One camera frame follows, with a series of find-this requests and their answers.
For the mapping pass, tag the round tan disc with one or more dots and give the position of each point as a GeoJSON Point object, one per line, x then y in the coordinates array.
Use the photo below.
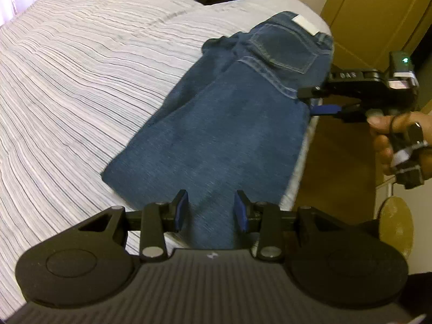
{"type": "Point", "coordinates": [395, 229]}

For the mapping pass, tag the wooden wardrobe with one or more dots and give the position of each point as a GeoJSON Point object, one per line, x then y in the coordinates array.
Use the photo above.
{"type": "Point", "coordinates": [364, 13]}

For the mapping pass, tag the white striped bedspread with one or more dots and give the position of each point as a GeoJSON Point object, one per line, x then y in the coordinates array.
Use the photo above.
{"type": "Point", "coordinates": [84, 91]}

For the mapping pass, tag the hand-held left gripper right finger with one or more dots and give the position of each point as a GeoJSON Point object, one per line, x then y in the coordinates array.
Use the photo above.
{"type": "Point", "coordinates": [240, 209]}

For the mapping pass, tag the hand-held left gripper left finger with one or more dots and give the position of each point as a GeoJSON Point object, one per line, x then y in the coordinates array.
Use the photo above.
{"type": "Point", "coordinates": [180, 209]}

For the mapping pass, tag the person's right hand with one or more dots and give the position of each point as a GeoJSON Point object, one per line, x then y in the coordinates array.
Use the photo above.
{"type": "Point", "coordinates": [383, 138]}

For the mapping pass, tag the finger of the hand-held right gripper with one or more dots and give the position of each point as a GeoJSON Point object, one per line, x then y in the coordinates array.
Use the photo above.
{"type": "Point", "coordinates": [325, 109]}
{"type": "Point", "coordinates": [312, 92]}

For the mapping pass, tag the blue denim jeans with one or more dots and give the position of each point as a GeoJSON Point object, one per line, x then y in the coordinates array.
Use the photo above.
{"type": "Point", "coordinates": [219, 135]}

